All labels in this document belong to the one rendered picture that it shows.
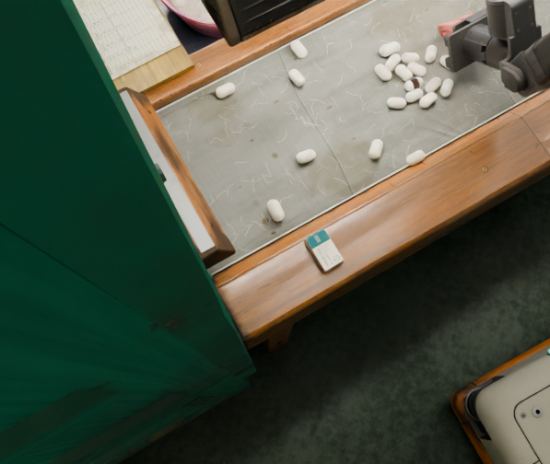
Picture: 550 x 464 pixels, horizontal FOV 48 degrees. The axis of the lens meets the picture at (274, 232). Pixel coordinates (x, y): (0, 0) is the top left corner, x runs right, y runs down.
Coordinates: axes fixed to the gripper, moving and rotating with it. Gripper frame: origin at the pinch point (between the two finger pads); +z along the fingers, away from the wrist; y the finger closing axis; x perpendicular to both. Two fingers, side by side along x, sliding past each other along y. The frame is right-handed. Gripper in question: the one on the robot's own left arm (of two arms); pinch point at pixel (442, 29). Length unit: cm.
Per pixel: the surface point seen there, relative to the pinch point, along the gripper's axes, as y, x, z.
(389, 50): 10.4, -0.9, 0.9
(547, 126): -4.2, 14.9, -19.2
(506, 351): -4, 97, 2
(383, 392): 30, 92, 8
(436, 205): 19.7, 16.3, -20.6
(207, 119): 43.6, -2.8, 6.5
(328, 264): 40.1, 14.6, -21.6
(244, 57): 32.9, -8.4, 9.3
